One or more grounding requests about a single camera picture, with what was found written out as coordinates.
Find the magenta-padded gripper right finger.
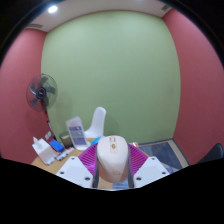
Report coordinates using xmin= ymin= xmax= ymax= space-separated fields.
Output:
xmin=126 ymin=143 xmax=171 ymax=188

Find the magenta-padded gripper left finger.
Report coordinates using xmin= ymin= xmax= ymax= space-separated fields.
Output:
xmin=54 ymin=143 xmax=100 ymax=189

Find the pale pink computer mouse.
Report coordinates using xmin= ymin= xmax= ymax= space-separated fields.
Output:
xmin=96 ymin=134 xmax=130 ymax=183

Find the grey bordered floor rug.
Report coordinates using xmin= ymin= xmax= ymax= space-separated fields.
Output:
xmin=138 ymin=138 xmax=192 ymax=173

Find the blue whiteboard eraser box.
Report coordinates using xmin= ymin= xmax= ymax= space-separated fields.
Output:
xmin=49 ymin=139 xmax=65 ymax=153

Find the blue white wipes packet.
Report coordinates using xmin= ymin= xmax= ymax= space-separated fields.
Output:
xmin=90 ymin=136 xmax=103 ymax=146

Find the white tissue box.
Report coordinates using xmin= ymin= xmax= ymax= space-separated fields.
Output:
xmin=31 ymin=136 xmax=57 ymax=165

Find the black standing fan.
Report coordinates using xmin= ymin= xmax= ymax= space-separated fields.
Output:
xmin=25 ymin=73 xmax=59 ymax=134

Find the round ceiling light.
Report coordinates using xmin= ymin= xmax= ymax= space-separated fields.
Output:
xmin=47 ymin=4 xmax=59 ymax=14

